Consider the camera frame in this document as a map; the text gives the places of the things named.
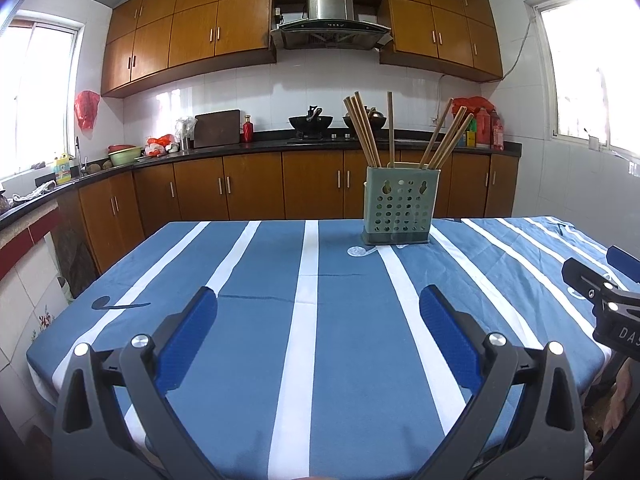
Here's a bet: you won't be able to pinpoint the green plastic basin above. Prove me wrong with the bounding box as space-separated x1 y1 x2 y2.
108 147 143 167

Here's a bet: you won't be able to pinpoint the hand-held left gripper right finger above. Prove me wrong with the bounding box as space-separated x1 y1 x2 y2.
414 284 587 480

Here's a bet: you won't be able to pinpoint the blue striped tablecloth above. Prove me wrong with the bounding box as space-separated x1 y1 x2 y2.
26 216 640 480

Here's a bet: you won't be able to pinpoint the crumpled white plastic bag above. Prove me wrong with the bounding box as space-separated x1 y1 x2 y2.
175 116 197 151

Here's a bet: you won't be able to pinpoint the window with white frame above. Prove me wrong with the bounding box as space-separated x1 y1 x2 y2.
0 10 87 182
524 0 640 161

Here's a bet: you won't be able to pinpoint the wooden wall cabinet row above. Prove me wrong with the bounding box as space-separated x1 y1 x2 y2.
101 0 277 99
380 0 504 83

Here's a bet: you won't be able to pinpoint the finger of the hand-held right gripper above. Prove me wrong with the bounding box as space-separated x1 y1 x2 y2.
606 246 640 284
561 257 640 322

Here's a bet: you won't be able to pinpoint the wooden chopstick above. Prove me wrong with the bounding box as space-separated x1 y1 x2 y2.
343 98 377 167
430 113 473 169
419 98 454 167
354 91 383 167
347 96 379 167
351 94 381 167
387 92 396 167
426 107 467 168
433 117 475 170

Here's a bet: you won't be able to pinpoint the hanging red plastic bag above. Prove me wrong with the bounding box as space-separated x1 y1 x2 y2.
74 90 101 137

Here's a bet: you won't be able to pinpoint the wooden base cabinets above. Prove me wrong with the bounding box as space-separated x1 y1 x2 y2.
77 150 521 277

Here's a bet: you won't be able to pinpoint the dark mesh sack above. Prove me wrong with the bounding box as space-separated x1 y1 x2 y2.
52 225 99 302

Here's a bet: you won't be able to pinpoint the black kitchen countertop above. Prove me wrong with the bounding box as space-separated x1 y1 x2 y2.
0 130 523 221

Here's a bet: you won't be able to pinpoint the red and white plastic bag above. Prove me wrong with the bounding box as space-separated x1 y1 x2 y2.
145 134 179 156

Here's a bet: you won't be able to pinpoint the dark wooden cutting board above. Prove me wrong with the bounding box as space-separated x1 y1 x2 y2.
193 109 242 149

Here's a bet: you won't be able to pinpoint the black pot with lid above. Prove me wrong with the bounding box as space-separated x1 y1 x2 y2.
342 106 388 131

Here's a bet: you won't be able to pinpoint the person's right forearm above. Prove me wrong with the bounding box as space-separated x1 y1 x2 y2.
602 360 640 436

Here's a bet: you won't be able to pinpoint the black gas stove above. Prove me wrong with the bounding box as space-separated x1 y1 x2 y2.
286 131 397 146

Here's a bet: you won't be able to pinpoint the black wok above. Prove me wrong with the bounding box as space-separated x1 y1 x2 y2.
288 105 334 134

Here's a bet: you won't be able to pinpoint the steel range hood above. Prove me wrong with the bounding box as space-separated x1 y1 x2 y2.
270 0 394 52

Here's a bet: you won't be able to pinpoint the green perforated utensil holder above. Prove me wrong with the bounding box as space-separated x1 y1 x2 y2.
361 162 441 247

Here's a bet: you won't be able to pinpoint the white wall cable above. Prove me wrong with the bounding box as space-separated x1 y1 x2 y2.
437 10 540 131

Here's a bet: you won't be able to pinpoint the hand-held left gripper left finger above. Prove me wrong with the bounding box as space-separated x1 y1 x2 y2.
51 286 223 480

